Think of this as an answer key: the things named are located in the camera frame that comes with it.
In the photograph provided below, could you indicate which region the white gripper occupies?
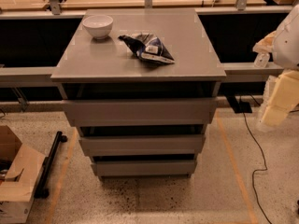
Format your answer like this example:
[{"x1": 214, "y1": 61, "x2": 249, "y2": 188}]
[{"x1": 252, "y1": 31, "x2": 299, "y2": 131}]

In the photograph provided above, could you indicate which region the grey top drawer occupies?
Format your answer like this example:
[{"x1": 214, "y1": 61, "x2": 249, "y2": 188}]
[{"x1": 63, "y1": 98, "x2": 216, "y2": 127}]

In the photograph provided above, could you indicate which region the grey drawer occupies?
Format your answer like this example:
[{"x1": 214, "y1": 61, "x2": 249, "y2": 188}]
[
  {"x1": 79, "y1": 134, "x2": 206, "y2": 157},
  {"x1": 91, "y1": 161, "x2": 196, "y2": 176},
  {"x1": 63, "y1": 98, "x2": 216, "y2": 127}
]

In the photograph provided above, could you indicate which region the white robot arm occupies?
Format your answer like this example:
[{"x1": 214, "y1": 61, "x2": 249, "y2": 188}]
[{"x1": 252, "y1": 5, "x2": 299, "y2": 132}]

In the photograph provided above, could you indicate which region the grey drawer cabinet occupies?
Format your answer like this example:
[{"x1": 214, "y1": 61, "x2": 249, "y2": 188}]
[{"x1": 51, "y1": 8, "x2": 226, "y2": 164}]

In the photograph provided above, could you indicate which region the grey middle drawer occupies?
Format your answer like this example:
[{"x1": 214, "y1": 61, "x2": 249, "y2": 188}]
[{"x1": 79, "y1": 134, "x2": 206, "y2": 157}]

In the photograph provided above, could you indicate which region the grey bottom drawer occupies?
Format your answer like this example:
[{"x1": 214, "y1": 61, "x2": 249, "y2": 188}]
[{"x1": 91, "y1": 161, "x2": 196, "y2": 176}]

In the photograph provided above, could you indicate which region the open cardboard box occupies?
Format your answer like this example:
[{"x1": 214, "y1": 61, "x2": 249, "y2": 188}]
[{"x1": 0, "y1": 125, "x2": 45, "y2": 224}]

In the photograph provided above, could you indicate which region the clear sanitizer pump bottle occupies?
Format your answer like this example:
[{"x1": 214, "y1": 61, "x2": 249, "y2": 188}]
[{"x1": 254, "y1": 53, "x2": 270, "y2": 68}]

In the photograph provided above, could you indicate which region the black power box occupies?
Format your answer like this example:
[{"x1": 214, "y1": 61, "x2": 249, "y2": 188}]
[{"x1": 226, "y1": 96, "x2": 252, "y2": 114}]

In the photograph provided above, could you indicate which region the blue white chip bag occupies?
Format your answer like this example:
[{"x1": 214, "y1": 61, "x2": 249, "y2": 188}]
[{"x1": 118, "y1": 33, "x2": 175, "y2": 64}]

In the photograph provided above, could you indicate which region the white ceramic bowl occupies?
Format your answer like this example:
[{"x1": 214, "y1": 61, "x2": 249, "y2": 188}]
[{"x1": 82, "y1": 15, "x2": 113, "y2": 39}]

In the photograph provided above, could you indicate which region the black metal bar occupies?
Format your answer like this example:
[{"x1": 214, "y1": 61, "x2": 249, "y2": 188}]
[{"x1": 34, "y1": 131, "x2": 68, "y2": 199}]

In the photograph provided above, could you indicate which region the black floor cable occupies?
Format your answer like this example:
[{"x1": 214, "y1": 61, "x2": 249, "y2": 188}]
[{"x1": 238, "y1": 94, "x2": 274, "y2": 224}]

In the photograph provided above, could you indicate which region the grey metal rail frame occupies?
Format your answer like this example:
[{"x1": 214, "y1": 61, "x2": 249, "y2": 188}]
[{"x1": 0, "y1": 0, "x2": 299, "y2": 89}]

